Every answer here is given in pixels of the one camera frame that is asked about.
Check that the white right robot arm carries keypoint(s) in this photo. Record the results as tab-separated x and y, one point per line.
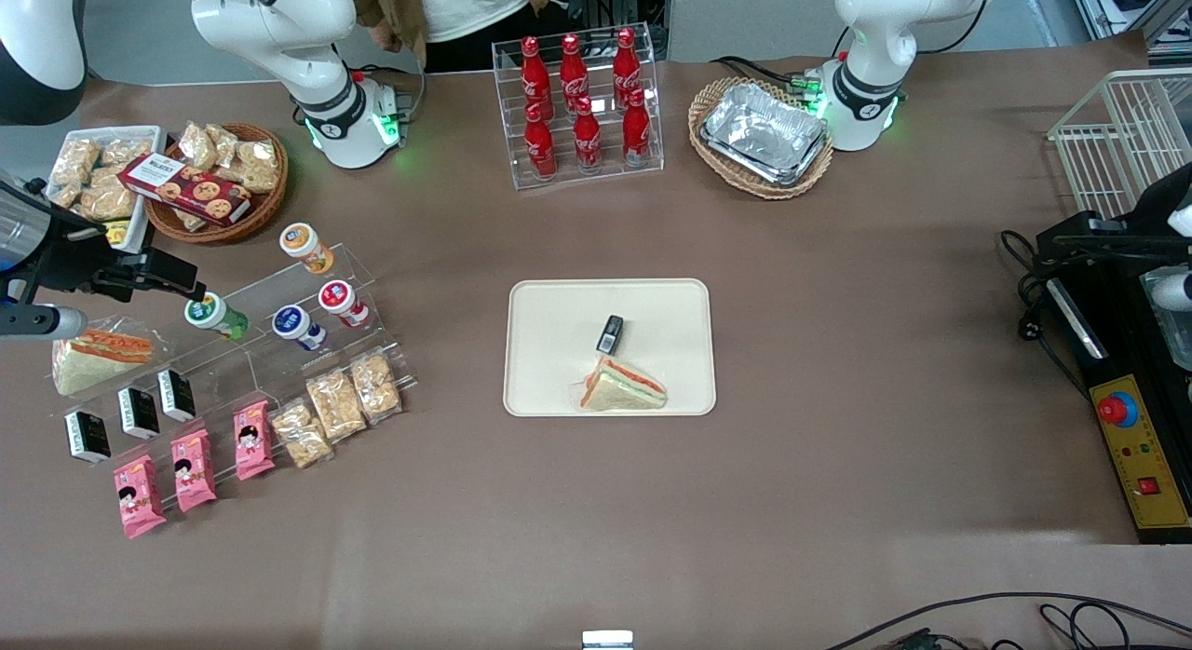
279	17

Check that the cream plastic tray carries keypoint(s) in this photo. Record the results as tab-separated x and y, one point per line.
559	352

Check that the red gum bottle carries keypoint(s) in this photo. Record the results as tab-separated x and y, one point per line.
342	303

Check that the red cola bottle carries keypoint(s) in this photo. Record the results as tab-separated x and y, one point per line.
535	77
573	71
636	130
587	138
627	68
540	147

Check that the blue gum bottle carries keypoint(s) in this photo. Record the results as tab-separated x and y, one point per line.
297	326

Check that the clear acrylic display stand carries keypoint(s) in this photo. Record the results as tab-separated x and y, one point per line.
279	291

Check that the oval tan wicker basket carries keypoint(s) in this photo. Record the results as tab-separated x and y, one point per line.
712	161

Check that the clear cracker snack pack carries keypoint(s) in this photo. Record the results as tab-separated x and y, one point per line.
335	406
376	386
301	434

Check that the green gum bottle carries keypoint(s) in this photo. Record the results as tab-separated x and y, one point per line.
212	315

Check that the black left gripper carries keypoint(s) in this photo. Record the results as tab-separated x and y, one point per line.
1158	209

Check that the orange gum bottle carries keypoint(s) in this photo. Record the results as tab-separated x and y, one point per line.
304	247

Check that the round brown wicker basket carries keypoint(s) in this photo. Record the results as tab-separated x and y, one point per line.
265	208

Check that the silver foil tray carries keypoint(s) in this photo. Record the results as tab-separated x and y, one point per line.
764	133

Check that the small black box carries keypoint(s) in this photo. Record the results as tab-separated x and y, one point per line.
176	395
139	413
88	436
610	333

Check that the red cookie box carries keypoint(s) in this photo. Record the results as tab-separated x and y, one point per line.
191	190

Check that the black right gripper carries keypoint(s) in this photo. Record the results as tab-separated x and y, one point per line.
67	251

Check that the clear cracker snack bag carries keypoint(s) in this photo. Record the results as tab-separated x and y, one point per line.
107	201
197	145
126	151
223	142
74	161
259	166

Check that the wrapped triangle sandwich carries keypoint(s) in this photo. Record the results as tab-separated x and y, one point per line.
622	389
93	361

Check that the pink snack pack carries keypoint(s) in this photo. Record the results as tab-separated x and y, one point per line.
253	441
194	471
139	497

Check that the black yellow control box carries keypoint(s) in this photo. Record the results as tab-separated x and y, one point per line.
1131	371

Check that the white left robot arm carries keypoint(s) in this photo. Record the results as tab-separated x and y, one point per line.
871	35

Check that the white rectangular bin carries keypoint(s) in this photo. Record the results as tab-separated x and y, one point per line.
140	226

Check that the small white device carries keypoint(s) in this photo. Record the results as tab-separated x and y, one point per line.
607	641

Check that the aluminium frame rack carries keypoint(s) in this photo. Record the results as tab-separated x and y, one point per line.
1136	7

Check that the clear acrylic bottle rack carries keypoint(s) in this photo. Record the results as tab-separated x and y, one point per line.
507	119

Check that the person in background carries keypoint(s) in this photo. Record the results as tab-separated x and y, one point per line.
466	7

